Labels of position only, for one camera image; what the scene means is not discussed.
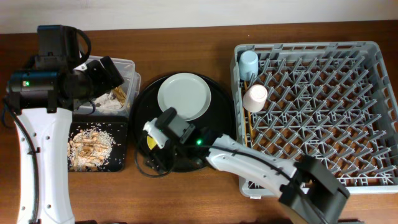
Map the white paper napkin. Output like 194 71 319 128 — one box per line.
93 90 122 110

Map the yellow bowl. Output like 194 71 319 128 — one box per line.
146 135 157 150

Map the gold foil wrapper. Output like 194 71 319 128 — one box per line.
112 86 126 106

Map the grey round plate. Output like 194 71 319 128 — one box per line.
157 73 211 121

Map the food scraps and rice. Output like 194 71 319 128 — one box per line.
67 128 116 172

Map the pink plastic cup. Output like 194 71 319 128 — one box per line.
243 84 268 113

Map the blue plastic cup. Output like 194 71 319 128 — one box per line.
238 51 259 81

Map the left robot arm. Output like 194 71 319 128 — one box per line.
2 25 124 223

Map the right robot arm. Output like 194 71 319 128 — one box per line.
142 108 350 223

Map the clear plastic waste bin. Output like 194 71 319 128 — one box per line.
73 56 141 118

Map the grey dishwasher rack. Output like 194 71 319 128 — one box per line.
231 41 397 194

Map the black rectangular tray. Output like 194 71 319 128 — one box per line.
68 115 128 172

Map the round black serving tray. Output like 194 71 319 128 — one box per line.
129 72 239 173

